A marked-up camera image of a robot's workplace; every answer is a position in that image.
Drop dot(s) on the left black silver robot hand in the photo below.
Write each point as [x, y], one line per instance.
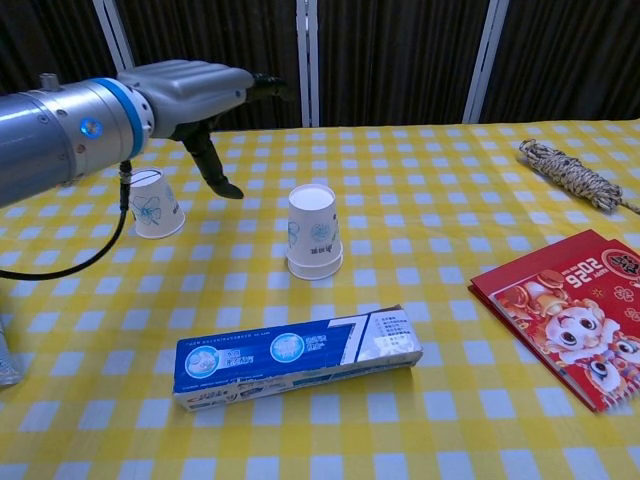
[195, 92]

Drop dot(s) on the paper cup with slit bottom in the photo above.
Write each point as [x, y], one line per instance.
[157, 210]

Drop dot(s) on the paper cup with plain bottom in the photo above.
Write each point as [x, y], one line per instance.
[315, 272]
[312, 220]

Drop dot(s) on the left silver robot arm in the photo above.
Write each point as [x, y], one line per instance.
[50, 135]

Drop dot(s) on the blue white toothpaste box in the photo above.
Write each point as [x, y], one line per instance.
[280, 350]

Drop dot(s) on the yellow white checkered tablecloth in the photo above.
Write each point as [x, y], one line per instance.
[450, 225]

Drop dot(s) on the red cartoon calendar booklet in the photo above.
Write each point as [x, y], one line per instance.
[550, 310]

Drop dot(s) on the white partition frame post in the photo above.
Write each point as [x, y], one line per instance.
[307, 60]
[112, 35]
[482, 65]

